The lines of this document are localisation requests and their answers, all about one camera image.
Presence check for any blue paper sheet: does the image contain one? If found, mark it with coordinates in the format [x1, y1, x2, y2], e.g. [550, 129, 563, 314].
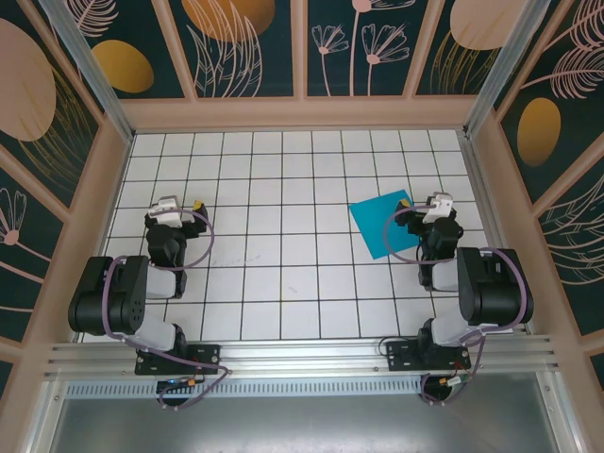
[348, 189, 428, 260]

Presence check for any grey metal sheet panel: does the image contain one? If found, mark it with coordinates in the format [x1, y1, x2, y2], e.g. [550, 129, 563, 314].
[44, 394, 565, 453]

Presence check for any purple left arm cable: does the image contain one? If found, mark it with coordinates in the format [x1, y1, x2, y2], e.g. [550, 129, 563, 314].
[101, 207, 232, 411]

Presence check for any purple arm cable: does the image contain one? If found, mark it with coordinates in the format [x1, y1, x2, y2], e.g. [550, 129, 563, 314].
[382, 202, 530, 407]
[101, 207, 232, 411]

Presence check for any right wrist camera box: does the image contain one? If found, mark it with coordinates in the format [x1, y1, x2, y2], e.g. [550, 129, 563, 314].
[422, 192, 454, 226]

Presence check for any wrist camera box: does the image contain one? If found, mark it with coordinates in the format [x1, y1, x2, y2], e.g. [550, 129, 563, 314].
[148, 196, 183, 227]
[422, 192, 454, 226]

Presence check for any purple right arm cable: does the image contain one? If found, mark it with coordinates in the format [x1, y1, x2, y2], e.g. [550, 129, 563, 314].
[382, 202, 530, 407]

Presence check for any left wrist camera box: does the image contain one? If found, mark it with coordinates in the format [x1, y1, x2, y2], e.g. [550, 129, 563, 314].
[148, 196, 183, 227]

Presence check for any aluminium side rail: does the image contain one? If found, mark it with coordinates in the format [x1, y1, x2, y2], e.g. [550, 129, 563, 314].
[460, 130, 532, 334]

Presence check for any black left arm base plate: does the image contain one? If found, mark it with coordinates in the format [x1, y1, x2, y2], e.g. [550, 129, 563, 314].
[134, 343, 223, 377]

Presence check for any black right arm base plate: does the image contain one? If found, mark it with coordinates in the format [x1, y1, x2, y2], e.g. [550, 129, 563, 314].
[384, 337, 473, 374]

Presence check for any aluminium corner post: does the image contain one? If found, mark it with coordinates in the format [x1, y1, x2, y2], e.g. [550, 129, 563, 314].
[37, 0, 136, 143]
[464, 0, 553, 138]

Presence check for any aluminium mounting rail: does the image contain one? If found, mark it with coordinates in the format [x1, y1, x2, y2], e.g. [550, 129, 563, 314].
[44, 333, 567, 378]

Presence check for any slotted grey cable duct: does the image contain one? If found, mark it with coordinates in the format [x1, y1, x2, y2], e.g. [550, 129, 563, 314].
[63, 375, 426, 400]

